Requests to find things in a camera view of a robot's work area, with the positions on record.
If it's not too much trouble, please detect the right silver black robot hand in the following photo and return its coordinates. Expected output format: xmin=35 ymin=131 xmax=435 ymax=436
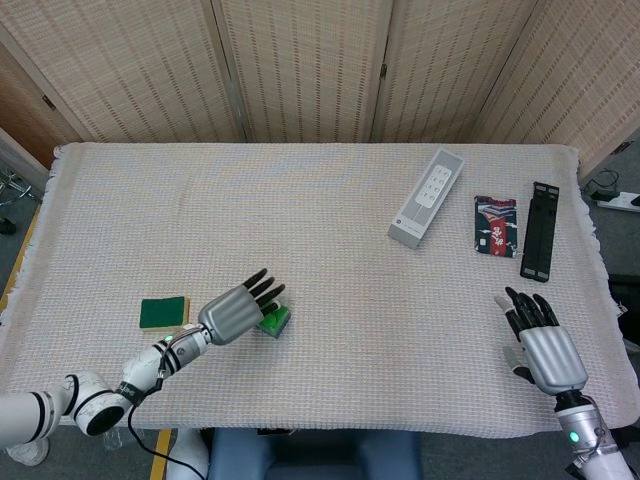
xmin=493 ymin=285 xmax=589 ymax=396

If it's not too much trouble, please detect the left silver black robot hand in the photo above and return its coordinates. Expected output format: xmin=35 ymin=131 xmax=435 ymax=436
xmin=197 ymin=268 xmax=287 ymax=346

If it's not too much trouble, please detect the green toy block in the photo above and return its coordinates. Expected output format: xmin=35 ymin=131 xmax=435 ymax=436
xmin=257 ymin=301 xmax=294 ymax=340

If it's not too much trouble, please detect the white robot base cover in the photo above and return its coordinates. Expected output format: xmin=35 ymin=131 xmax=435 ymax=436
xmin=169 ymin=428 xmax=210 ymax=480

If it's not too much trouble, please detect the green yellow sponge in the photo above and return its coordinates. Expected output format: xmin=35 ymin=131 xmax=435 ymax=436
xmin=138 ymin=295 xmax=192 ymax=332

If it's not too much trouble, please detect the black folding stand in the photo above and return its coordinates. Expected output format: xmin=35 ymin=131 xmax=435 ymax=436
xmin=519 ymin=181 xmax=561 ymax=280

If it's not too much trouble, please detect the white woven tablecloth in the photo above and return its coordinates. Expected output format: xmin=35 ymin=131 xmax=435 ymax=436
xmin=0 ymin=142 xmax=621 ymax=434

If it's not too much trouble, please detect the dark patterned card pack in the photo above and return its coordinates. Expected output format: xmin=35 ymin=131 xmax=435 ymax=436
xmin=472 ymin=194 xmax=518 ymax=261

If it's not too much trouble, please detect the blue padded seat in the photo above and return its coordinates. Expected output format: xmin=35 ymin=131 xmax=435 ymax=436
xmin=207 ymin=428 xmax=424 ymax=480

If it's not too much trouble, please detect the white power strip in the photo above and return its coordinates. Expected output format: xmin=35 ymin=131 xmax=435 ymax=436
xmin=597 ymin=191 xmax=640 ymax=214

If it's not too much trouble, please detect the long white grey box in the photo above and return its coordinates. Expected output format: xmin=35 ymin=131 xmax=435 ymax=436
xmin=388 ymin=147 xmax=466 ymax=251

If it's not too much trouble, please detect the chrome chair base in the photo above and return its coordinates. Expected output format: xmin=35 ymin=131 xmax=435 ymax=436
xmin=0 ymin=169 xmax=34 ymax=236

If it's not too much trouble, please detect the beige woven folding screen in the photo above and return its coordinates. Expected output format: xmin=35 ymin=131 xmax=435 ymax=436
xmin=0 ymin=0 xmax=640 ymax=174

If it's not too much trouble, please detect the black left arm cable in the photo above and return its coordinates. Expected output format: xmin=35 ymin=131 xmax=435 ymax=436
xmin=127 ymin=349 xmax=207 ymax=479

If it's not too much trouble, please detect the black power adapter cable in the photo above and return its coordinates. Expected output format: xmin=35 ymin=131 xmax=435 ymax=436
xmin=584 ymin=169 xmax=621 ymax=201

